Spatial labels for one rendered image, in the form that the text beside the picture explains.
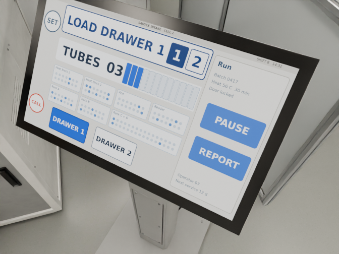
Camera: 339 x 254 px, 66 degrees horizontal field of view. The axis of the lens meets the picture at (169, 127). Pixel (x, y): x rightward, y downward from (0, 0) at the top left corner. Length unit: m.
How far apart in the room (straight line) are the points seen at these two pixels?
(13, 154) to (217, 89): 0.83
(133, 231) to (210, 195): 1.01
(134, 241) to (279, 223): 0.79
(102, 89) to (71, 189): 1.19
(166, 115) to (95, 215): 1.15
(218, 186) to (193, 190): 0.04
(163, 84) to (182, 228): 1.08
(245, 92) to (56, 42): 0.38
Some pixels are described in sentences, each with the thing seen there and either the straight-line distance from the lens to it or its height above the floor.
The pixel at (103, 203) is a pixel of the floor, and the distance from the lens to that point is 1.56.
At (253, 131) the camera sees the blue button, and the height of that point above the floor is 1.10.
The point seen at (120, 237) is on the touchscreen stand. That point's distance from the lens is 1.45.
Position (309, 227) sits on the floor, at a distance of 1.69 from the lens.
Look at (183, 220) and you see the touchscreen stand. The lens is 1.46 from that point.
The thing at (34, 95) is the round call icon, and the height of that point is 1.03.
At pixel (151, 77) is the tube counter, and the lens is 0.47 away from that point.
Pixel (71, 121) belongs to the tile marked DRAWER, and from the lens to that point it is 0.56.
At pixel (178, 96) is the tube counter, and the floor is 1.11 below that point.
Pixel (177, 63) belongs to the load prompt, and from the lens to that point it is 0.45.
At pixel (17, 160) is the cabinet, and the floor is 0.58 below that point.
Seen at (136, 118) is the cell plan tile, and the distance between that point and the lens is 0.48.
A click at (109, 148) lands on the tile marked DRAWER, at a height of 1.00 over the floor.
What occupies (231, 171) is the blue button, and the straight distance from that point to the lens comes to 0.45.
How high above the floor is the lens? 1.42
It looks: 52 degrees down
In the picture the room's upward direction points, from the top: 3 degrees clockwise
